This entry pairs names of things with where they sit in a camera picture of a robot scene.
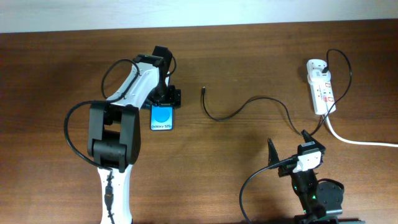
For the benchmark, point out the blue Galaxy smartphone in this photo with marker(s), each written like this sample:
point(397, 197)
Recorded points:
point(161, 118)

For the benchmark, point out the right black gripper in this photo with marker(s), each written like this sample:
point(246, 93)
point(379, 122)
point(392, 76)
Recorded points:
point(274, 157)

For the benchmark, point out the white power strip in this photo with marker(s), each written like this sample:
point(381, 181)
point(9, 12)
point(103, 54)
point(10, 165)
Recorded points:
point(320, 87)

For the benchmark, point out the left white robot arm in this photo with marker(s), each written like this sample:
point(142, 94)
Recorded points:
point(114, 138)

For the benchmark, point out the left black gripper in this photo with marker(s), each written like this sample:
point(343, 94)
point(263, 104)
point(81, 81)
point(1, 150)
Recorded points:
point(173, 98)

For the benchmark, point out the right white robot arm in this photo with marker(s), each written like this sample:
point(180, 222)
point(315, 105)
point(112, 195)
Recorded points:
point(320, 199)

